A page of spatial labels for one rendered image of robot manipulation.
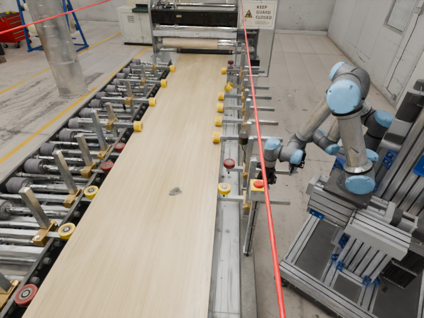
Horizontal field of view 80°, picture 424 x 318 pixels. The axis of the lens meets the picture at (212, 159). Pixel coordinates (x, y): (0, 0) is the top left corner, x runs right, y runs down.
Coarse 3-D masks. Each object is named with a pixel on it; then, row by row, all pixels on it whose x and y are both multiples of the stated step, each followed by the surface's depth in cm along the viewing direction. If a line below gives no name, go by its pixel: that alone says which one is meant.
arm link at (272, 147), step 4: (268, 140) 131; (272, 140) 131; (276, 140) 131; (268, 144) 129; (272, 144) 128; (276, 144) 128; (280, 144) 130; (264, 148) 133; (268, 148) 130; (272, 148) 129; (276, 148) 129; (264, 152) 134; (268, 152) 131; (272, 152) 130; (276, 152) 129; (264, 156) 135; (268, 156) 133; (272, 156) 132; (276, 156) 130; (268, 160) 134; (272, 160) 134
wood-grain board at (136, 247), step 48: (192, 96) 261; (144, 144) 191; (192, 144) 192; (144, 192) 152; (192, 192) 152; (96, 240) 125; (144, 240) 126; (192, 240) 126; (48, 288) 107; (96, 288) 107; (144, 288) 107; (192, 288) 108
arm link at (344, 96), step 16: (336, 80) 103; (352, 80) 99; (336, 96) 99; (352, 96) 96; (336, 112) 101; (352, 112) 100; (352, 128) 105; (352, 144) 108; (352, 160) 112; (368, 160) 114; (352, 176) 114; (368, 176) 112; (368, 192) 115
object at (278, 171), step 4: (232, 168) 177; (236, 168) 177; (240, 168) 177; (256, 168) 177; (276, 168) 177; (280, 168) 177; (284, 168) 177; (256, 172) 178; (276, 172) 176; (280, 172) 176; (284, 172) 176; (288, 172) 175
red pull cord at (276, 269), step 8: (248, 56) 120; (256, 112) 75; (256, 120) 72; (264, 168) 55; (264, 176) 53; (264, 184) 51; (264, 192) 50; (272, 224) 43; (272, 232) 42; (272, 240) 41; (272, 248) 40; (280, 280) 36; (280, 288) 35; (280, 296) 34; (280, 304) 33; (280, 312) 32
